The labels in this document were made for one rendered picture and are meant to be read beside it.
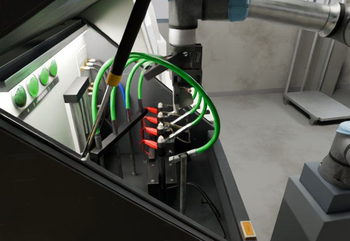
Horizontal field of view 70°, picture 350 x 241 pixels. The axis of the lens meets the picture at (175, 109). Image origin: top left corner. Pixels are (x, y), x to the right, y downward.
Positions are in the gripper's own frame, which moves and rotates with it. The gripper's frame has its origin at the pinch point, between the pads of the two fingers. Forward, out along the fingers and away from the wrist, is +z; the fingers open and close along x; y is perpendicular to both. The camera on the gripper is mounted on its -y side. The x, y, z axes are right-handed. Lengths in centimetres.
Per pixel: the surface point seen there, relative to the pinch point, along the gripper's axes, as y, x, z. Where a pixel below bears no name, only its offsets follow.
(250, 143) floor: 90, 145, 123
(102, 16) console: -25.3, 35.0, -22.3
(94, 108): -23.8, -0.9, -1.9
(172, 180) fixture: -1.2, -4.0, 25.0
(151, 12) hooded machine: -10, 168, -7
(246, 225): 19.3, -20.9, 27.0
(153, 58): -5.7, -9.2, -18.9
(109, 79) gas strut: -11.5, -32.6, -22.9
